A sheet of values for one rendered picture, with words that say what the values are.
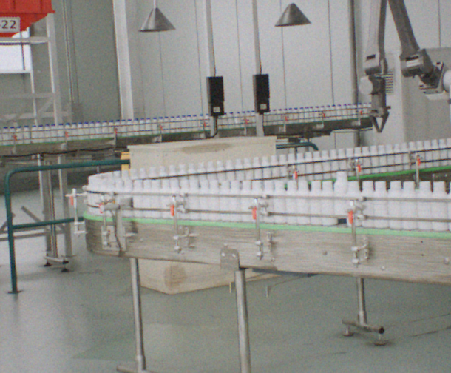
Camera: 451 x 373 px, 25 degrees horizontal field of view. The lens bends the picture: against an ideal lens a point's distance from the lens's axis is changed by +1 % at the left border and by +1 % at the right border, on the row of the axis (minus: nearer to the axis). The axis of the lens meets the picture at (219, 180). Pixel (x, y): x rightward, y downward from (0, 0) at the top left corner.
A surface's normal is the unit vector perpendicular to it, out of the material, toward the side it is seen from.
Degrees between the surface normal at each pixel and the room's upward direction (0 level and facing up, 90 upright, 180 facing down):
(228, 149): 90
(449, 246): 90
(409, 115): 91
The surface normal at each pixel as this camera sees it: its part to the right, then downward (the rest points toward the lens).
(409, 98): 0.50, 0.04
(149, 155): -0.87, 0.10
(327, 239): -0.67, 0.11
